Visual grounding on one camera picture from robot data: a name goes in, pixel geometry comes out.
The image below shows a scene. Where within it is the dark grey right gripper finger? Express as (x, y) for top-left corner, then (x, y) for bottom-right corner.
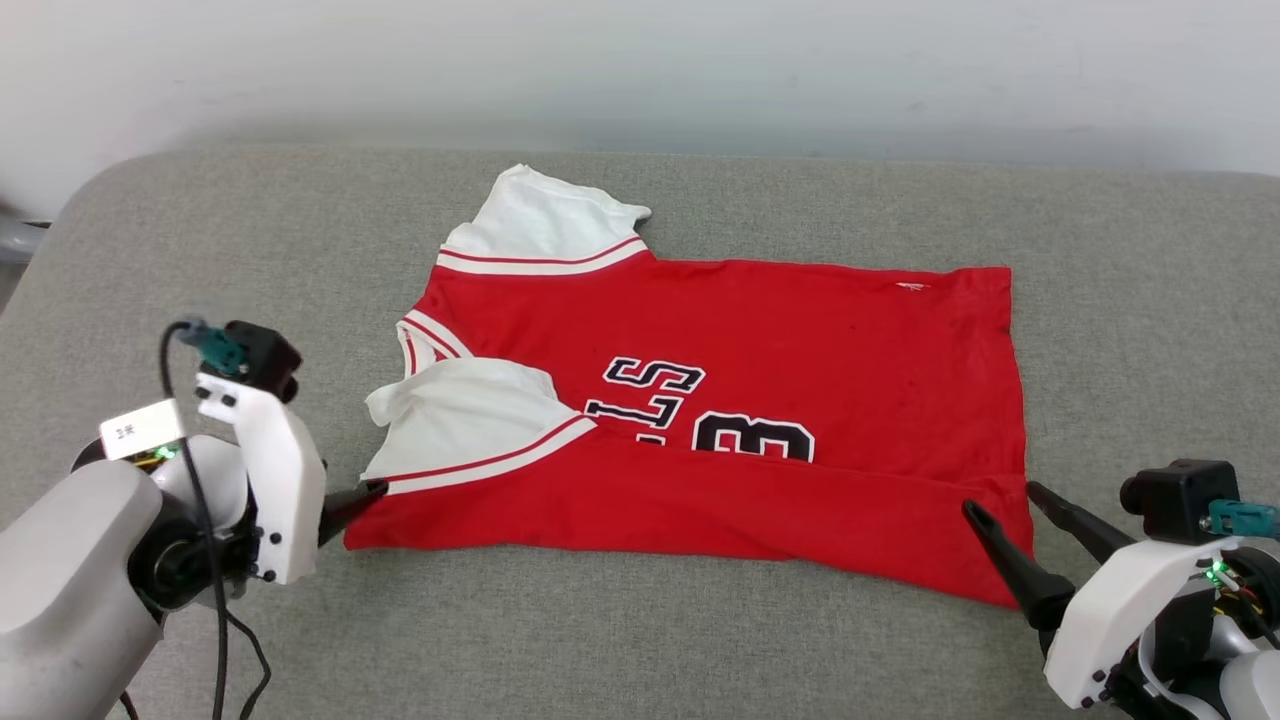
(961, 499), (1078, 633)
(1026, 481), (1138, 568)

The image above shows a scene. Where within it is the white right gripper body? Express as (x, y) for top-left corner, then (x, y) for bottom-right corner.
(1041, 537), (1243, 712)

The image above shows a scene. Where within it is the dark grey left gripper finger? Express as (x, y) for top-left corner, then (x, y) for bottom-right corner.
(319, 479), (390, 550)

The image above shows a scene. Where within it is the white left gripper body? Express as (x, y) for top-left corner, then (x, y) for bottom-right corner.
(194, 371), (329, 587)

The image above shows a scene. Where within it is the red and white basketball jersey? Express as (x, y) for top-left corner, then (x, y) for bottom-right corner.
(342, 162), (1037, 610)

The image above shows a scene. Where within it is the white paper label tag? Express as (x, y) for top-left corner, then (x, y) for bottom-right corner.
(99, 398), (189, 462)

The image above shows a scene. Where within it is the grey fabric sofa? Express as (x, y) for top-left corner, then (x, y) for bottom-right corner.
(0, 147), (1280, 720)

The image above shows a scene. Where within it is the black cable with teal plug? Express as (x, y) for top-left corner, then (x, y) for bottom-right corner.
(1207, 499), (1280, 540)
(158, 317), (274, 720)

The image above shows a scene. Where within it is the grey metal frame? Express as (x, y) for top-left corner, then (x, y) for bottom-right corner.
(0, 205), (51, 266)

